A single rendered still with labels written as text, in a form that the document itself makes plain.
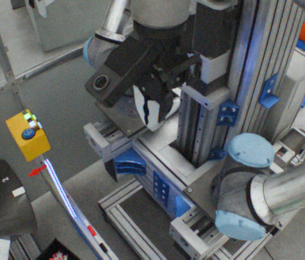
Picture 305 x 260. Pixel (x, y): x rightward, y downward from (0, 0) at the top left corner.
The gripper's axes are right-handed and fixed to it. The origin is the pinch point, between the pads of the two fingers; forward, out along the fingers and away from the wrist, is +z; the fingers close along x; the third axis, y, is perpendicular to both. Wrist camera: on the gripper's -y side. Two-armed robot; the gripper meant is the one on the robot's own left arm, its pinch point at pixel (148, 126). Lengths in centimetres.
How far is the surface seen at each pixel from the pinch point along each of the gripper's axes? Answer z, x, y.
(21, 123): 36, 56, -13
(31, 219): 29.7, 15.9, -26.5
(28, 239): 136, 70, -42
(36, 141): 38, 46, -12
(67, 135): 98, 94, 14
